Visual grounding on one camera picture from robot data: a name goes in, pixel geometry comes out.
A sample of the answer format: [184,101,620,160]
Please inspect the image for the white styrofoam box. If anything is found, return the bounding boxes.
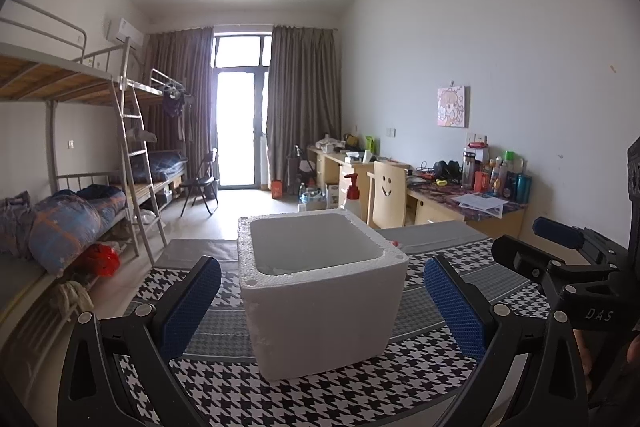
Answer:
[238,209,408,381]

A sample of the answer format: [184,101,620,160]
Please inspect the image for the houndstooth tablecloth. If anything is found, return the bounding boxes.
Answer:
[112,220,557,427]

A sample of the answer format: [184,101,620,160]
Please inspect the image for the right brown curtain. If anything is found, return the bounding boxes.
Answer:
[267,26,342,183]

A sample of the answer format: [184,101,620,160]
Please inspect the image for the red plastic bag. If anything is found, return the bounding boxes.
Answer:
[72,243,120,277]

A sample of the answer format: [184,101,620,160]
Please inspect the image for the metal bunk bed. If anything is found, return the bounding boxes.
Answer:
[0,0,194,287]

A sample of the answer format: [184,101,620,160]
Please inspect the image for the left brown curtain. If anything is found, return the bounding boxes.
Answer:
[144,27,215,178]

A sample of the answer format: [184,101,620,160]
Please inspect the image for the person's right hand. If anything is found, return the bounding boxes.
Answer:
[574,328,640,381]

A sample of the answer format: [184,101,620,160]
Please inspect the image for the teal bottle on desk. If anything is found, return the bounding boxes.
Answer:
[516,173,533,205]

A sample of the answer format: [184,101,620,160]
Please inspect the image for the white spray bottle red trigger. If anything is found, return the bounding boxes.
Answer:
[342,172,361,218]

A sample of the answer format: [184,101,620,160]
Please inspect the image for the wooden desk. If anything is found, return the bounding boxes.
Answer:
[307,146,527,237]

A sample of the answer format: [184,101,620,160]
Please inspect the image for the anime wall picture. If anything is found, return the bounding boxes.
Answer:
[436,84,468,128]

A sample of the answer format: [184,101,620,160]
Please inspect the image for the black folding chair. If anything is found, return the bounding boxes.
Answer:
[180,147,219,216]

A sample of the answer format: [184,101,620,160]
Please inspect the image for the white air conditioner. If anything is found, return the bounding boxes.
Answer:
[106,18,144,50]

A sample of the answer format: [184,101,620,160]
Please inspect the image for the blue plaid quilt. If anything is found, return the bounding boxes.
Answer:
[1,184,126,277]

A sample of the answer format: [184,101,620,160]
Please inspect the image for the glass balcony door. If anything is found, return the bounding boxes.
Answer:
[212,31,271,190]

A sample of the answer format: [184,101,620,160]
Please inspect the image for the brown curtain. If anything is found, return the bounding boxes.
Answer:
[267,26,342,183]
[144,27,215,178]

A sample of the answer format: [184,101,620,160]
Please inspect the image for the papers on desk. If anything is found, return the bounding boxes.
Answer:
[452,193,508,219]

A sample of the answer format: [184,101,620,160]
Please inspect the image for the wooden smiley face chair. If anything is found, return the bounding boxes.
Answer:
[367,161,408,229]

